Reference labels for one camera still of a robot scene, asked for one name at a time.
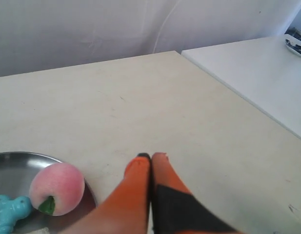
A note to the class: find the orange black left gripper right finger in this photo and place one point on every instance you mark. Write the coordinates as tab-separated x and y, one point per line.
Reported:
174	208

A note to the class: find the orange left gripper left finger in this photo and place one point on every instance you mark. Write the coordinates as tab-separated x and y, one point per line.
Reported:
126	210

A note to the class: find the metal bowl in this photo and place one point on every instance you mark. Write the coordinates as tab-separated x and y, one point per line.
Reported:
17	170

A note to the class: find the pink toy peach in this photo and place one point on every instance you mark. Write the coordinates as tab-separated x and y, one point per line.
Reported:
57	189

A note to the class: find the turquoise toy bone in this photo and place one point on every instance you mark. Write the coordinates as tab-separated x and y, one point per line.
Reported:
13	210

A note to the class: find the white side table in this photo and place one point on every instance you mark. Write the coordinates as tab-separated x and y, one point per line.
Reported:
262	71

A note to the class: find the white wrinkled backdrop cloth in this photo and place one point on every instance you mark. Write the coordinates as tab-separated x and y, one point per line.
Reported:
45	34

